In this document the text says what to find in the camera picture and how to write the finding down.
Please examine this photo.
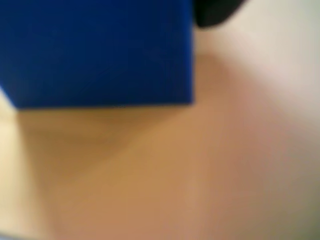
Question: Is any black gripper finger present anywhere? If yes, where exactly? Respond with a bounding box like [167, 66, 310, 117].
[193, 0, 247, 28]

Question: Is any medium blue cube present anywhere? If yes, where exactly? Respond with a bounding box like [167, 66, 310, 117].
[0, 0, 195, 110]

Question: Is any orange paper square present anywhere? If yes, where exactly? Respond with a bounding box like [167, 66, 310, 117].
[0, 51, 320, 240]

